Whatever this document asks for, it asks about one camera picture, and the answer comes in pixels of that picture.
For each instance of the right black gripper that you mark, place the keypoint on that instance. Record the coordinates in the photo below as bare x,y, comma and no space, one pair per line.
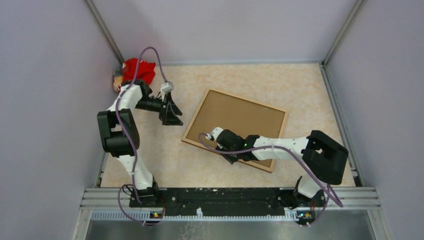
231,159

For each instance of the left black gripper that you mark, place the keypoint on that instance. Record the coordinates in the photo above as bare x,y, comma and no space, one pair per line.
166,115

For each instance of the wooden picture frame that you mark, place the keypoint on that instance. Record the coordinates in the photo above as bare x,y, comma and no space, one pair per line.
188,140

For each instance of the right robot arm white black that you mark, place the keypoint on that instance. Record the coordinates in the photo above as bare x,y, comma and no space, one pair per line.
323,158

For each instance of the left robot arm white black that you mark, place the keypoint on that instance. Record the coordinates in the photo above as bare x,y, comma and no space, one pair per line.
120,137

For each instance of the red cloth doll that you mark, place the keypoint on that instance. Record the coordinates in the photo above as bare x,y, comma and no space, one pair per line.
142,69

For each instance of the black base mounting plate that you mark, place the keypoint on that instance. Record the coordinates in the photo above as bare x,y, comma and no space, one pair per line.
227,202

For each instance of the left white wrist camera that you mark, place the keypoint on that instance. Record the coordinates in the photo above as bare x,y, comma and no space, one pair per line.
166,87

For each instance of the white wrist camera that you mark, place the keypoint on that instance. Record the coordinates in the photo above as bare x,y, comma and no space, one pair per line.
166,87
214,134

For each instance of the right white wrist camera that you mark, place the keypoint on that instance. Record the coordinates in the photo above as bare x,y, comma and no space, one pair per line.
214,134

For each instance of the aluminium front rail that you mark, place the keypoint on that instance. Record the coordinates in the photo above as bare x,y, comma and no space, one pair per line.
356,215

